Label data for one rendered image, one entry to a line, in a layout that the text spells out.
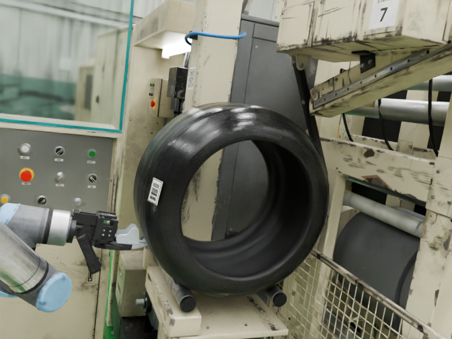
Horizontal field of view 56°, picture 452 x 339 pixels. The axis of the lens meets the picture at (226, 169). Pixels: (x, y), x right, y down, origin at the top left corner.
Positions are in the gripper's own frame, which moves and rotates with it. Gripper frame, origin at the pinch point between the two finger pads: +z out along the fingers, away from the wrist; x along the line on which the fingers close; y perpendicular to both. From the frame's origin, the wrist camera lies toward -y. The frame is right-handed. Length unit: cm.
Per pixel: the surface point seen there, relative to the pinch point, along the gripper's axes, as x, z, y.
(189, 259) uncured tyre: -11.6, 10.1, 1.8
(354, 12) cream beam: -18, 34, 73
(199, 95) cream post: 26, 13, 45
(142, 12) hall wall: 922, 103, 233
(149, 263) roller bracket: 23.5, 9.6, -13.8
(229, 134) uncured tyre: -11.5, 12.3, 35.9
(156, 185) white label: -9.9, -2.6, 19.2
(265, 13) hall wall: 972, 417, 341
